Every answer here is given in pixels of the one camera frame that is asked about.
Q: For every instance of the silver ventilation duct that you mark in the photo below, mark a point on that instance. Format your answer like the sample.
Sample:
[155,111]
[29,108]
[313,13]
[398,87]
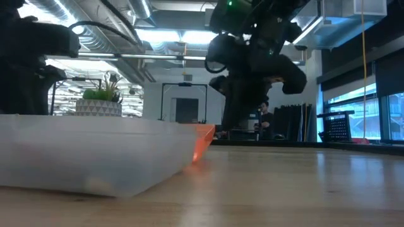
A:
[91,42]

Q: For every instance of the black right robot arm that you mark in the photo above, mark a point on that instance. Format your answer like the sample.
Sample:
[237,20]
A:
[259,15]

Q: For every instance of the small red object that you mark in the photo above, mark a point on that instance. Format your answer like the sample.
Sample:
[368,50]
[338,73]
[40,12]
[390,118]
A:
[360,141]

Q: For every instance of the black perforated cart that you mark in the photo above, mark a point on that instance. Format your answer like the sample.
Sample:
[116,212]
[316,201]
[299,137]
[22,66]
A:
[337,127]

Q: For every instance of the thin black stand frame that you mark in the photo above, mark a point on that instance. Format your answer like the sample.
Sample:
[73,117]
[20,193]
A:
[53,94]

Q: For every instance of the silver ceiling pipe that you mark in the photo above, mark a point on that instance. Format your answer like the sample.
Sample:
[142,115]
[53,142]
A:
[142,56]

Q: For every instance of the white ceiling duct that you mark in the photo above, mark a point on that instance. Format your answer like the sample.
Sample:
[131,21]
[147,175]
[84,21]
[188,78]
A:
[331,25]

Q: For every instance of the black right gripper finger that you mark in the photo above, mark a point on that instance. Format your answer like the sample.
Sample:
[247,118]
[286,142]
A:
[243,104]
[219,84]

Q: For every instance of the black aluminium table frame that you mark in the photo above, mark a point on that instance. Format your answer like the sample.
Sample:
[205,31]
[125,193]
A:
[315,144]

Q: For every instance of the green plant in patterned pot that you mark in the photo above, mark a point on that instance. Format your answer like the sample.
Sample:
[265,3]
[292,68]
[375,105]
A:
[98,108]

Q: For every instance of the black curtains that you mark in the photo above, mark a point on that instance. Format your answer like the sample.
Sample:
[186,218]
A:
[290,123]

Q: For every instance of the bright ceiling light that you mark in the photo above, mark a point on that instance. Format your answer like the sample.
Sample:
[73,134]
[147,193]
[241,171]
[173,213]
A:
[176,36]

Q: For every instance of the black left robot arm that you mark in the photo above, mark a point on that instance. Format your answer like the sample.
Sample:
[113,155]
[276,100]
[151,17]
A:
[11,8]

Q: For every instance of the black gantry frame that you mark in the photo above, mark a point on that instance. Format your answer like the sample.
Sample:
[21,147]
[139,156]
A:
[184,84]

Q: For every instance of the clear plastic pencil case base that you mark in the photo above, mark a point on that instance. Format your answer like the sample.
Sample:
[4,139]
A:
[94,151]

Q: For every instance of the person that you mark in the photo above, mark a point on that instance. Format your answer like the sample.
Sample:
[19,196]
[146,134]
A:
[267,121]

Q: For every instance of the orange pencil case lid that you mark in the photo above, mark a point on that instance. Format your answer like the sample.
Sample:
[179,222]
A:
[203,135]

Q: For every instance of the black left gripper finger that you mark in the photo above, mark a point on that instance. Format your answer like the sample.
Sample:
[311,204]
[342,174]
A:
[22,91]

